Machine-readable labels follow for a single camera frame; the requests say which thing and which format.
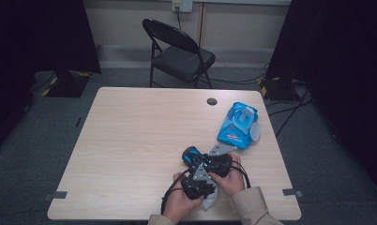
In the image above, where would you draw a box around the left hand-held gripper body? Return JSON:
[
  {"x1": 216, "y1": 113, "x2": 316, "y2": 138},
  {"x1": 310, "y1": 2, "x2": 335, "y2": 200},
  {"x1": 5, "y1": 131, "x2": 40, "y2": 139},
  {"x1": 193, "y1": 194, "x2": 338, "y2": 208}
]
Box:
[{"x1": 180, "y1": 163, "x2": 218, "y2": 202}]

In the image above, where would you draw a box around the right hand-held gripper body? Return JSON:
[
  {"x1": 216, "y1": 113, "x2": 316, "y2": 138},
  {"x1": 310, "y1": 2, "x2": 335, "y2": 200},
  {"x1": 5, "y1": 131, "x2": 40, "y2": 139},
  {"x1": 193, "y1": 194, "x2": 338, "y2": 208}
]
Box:
[{"x1": 206, "y1": 142, "x2": 240, "y2": 178}]

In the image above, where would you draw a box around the blue toy car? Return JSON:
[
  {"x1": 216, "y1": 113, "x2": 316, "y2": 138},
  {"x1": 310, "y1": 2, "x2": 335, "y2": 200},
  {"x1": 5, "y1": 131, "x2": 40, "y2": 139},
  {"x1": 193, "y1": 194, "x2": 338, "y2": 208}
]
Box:
[{"x1": 181, "y1": 145, "x2": 207, "y2": 172}]

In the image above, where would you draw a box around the blue wet wipes pack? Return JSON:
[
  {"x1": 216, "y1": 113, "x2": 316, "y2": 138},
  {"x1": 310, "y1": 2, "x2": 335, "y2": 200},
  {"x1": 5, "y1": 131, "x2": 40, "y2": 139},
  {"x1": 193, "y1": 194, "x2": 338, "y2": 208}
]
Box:
[{"x1": 217, "y1": 101, "x2": 262, "y2": 150}]

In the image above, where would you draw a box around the white wet wipe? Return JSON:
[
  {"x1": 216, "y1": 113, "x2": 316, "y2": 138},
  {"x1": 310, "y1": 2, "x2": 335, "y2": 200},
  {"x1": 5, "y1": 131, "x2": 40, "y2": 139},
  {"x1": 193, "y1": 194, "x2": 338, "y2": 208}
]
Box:
[
  {"x1": 241, "y1": 106, "x2": 255, "y2": 122},
  {"x1": 201, "y1": 178, "x2": 219, "y2": 212}
]

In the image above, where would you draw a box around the person's right hand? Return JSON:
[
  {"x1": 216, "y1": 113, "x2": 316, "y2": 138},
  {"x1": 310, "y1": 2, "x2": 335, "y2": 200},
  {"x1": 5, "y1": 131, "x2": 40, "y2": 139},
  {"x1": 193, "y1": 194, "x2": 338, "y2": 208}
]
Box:
[{"x1": 208, "y1": 152, "x2": 247, "y2": 198}]

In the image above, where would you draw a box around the person's left hand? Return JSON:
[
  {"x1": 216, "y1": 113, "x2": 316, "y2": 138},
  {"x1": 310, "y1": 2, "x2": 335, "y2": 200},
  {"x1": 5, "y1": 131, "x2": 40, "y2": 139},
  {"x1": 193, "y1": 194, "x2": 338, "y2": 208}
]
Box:
[{"x1": 162, "y1": 172, "x2": 206, "y2": 225}]

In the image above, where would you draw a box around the black stand base yellow tape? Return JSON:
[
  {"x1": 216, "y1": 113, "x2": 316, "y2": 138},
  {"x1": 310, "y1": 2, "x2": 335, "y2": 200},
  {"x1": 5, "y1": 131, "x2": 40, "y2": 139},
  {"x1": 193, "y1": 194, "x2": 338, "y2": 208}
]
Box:
[
  {"x1": 260, "y1": 77, "x2": 300, "y2": 101},
  {"x1": 42, "y1": 69, "x2": 91, "y2": 98}
]

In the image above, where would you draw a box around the grey tape piece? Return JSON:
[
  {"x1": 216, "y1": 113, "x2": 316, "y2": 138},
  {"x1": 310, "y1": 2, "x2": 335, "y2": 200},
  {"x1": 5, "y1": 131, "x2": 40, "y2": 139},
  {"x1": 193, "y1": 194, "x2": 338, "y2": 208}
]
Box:
[
  {"x1": 282, "y1": 187, "x2": 304, "y2": 199},
  {"x1": 42, "y1": 190, "x2": 68, "y2": 202}
]

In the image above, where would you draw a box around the black folding chair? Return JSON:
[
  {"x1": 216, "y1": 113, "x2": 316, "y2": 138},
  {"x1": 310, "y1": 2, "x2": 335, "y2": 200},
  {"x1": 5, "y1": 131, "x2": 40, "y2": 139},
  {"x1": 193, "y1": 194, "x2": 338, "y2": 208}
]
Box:
[{"x1": 142, "y1": 18, "x2": 217, "y2": 89}]

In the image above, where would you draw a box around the black curtain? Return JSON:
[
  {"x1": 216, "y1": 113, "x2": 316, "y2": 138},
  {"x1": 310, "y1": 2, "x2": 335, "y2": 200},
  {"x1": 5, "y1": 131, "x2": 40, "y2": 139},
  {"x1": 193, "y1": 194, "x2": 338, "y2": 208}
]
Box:
[
  {"x1": 0, "y1": 0, "x2": 102, "y2": 158},
  {"x1": 265, "y1": 0, "x2": 377, "y2": 201}
]

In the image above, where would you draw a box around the right hand-held gripper cable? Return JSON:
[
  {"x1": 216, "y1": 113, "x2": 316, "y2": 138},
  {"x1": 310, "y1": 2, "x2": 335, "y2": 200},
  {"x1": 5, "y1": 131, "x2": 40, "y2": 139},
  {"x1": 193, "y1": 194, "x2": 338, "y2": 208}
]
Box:
[{"x1": 230, "y1": 159, "x2": 252, "y2": 189}]

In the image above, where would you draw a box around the hand-held gripper cable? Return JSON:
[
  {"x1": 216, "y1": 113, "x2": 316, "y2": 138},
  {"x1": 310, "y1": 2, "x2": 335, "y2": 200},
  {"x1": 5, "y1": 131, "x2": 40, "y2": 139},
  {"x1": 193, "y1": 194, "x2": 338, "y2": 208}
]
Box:
[
  {"x1": 159, "y1": 168, "x2": 192, "y2": 217},
  {"x1": 230, "y1": 159, "x2": 252, "y2": 189}
]

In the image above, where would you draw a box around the left hand-held gripper cable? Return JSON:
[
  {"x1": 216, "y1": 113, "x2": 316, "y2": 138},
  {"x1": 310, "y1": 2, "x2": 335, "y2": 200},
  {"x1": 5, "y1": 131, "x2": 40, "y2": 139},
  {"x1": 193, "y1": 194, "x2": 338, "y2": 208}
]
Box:
[{"x1": 159, "y1": 168, "x2": 192, "y2": 217}]

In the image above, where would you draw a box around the black floor cable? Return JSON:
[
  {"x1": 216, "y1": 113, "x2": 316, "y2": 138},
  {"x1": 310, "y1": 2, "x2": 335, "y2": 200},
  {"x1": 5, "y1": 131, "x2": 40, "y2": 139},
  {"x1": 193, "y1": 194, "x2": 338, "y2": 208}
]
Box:
[
  {"x1": 204, "y1": 62, "x2": 270, "y2": 85},
  {"x1": 265, "y1": 97, "x2": 314, "y2": 117},
  {"x1": 275, "y1": 83, "x2": 311, "y2": 139}
]

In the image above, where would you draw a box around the vertical wall conduit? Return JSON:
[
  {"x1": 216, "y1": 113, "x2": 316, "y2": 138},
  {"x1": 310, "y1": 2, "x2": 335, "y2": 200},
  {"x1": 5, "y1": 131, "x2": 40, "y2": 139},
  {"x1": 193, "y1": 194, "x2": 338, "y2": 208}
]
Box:
[{"x1": 198, "y1": 2, "x2": 207, "y2": 48}]

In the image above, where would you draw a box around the black power cable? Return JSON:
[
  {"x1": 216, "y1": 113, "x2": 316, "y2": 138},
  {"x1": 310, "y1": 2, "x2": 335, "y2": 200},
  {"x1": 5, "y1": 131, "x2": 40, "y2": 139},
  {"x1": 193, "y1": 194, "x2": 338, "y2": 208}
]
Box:
[{"x1": 175, "y1": 6, "x2": 182, "y2": 31}]

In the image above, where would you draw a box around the white wall outlet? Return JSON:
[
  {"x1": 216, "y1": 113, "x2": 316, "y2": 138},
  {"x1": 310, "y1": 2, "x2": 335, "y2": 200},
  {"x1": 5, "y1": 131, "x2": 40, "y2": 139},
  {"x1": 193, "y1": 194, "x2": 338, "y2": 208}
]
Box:
[{"x1": 172, "y1": 0, "x2": 194, "y2": 13}]

